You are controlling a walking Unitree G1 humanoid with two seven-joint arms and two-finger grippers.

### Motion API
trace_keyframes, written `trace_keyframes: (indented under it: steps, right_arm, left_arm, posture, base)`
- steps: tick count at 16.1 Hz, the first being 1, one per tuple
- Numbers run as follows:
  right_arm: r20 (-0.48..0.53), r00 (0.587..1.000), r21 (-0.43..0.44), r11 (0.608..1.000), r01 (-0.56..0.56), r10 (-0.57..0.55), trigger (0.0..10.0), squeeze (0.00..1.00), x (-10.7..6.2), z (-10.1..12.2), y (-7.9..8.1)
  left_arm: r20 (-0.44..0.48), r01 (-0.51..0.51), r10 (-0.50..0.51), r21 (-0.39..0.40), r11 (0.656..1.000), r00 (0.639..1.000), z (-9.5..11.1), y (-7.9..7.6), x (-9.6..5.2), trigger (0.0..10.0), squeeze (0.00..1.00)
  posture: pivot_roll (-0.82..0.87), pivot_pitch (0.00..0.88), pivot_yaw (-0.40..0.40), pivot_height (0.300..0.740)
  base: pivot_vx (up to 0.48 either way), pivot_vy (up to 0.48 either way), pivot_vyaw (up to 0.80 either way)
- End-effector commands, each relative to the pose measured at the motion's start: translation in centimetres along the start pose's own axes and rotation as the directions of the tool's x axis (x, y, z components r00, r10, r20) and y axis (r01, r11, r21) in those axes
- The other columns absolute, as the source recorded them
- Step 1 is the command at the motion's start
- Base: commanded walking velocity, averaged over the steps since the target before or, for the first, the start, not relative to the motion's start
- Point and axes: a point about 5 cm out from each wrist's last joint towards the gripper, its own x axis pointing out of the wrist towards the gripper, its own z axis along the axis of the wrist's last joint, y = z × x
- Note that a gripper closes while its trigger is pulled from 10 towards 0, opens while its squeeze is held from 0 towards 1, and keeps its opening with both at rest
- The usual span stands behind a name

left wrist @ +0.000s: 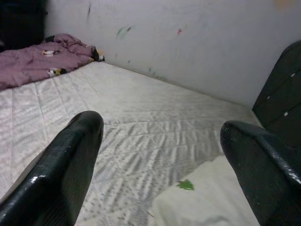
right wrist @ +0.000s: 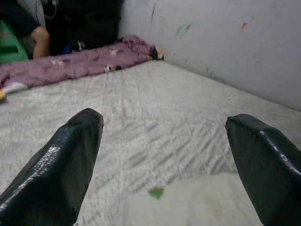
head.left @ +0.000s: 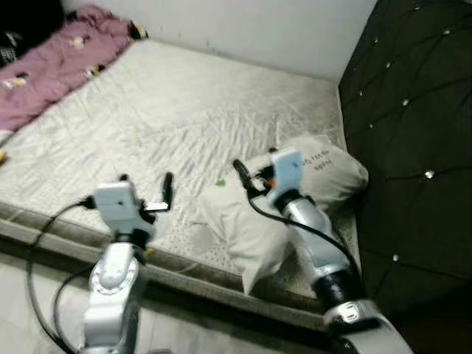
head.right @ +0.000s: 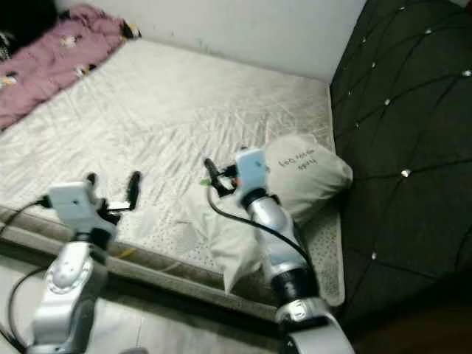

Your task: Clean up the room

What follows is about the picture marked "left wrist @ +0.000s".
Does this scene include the white pillow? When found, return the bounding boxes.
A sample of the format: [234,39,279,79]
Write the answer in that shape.
[150,155,261,226]

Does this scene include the white quilted mattress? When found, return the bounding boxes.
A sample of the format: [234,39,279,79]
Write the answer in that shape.
[0,60,266,226]

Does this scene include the purple cartoon print blanket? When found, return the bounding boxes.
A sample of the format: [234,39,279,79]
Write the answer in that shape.
[0,33,105,89]

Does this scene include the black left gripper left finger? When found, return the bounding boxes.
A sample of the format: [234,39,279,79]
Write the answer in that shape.
[0,110,105,226]

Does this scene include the dark bedside furniture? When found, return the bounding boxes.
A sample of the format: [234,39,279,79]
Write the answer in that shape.
[0,0,49,51]

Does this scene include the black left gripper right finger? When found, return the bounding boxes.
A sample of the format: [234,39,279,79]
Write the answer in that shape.
[220,120,301,226]

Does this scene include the black tufted headboard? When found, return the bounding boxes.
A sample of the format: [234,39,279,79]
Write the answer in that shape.
[252,40,301,149]

